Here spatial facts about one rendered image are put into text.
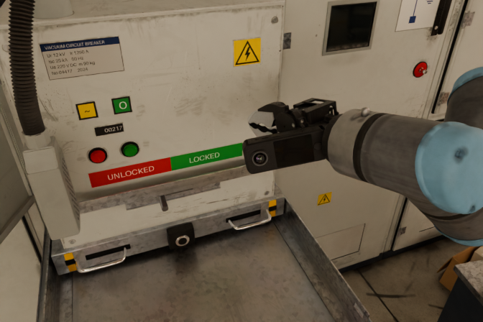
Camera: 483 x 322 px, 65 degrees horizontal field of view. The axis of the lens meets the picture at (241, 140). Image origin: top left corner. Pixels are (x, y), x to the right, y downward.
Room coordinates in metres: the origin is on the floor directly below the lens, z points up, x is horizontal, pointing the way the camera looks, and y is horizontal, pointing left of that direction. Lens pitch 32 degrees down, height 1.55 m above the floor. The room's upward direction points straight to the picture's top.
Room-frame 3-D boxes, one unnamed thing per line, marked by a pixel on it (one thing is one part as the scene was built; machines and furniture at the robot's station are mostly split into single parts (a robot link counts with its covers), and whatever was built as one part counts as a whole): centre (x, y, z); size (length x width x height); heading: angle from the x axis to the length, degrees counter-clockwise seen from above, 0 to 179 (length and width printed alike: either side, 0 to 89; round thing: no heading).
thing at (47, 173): (0.50, 0.32, 1.14); 0.08 x 0.05 x 0.17; 21
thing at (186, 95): (0.64, 0.15, 1.15); 0.48 x 0.01 x 0.48; 111
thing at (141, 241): (0.66, 0.15, 0.90); 0.54 x 0.05 x 0.06; 111
